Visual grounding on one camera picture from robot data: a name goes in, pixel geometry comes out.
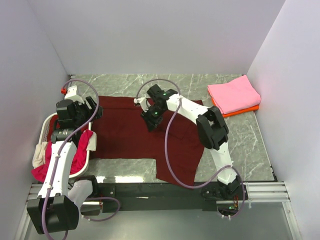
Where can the cream t shirt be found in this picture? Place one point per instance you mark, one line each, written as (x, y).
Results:
(39, 156)

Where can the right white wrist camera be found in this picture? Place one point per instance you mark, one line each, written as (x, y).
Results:
(142, 102)

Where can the black base beam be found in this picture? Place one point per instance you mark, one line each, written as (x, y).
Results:
(166, 196)

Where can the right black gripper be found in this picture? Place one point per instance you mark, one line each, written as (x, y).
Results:
(152, 122)

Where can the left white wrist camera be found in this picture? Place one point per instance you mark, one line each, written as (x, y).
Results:
(72, 94)

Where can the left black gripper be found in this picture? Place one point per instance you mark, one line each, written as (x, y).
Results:
(90, 111)

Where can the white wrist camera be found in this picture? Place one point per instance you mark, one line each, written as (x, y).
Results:
(142, 102)
(72, 94)

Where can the folded pink t shirt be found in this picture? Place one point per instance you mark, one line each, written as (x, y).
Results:
(235, 95)

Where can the folded orange t shirt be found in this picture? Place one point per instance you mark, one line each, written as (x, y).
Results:
(238, 112)

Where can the magenta t shirt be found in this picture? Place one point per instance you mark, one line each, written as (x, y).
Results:
(87, 142)

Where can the aluminium rail frame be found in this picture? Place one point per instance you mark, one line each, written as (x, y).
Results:
(258, 192)

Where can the white laundry basket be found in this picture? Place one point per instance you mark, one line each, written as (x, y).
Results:
(44, 138)

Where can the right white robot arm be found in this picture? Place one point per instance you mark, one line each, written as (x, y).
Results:
(211, 128)

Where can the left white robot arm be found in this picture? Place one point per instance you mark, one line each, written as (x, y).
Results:
(56, 208)

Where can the red t shirt in basket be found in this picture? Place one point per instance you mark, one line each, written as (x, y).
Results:
(53, 124)

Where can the dark red t shirt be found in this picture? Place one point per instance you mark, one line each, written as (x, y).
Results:
(123, 134)

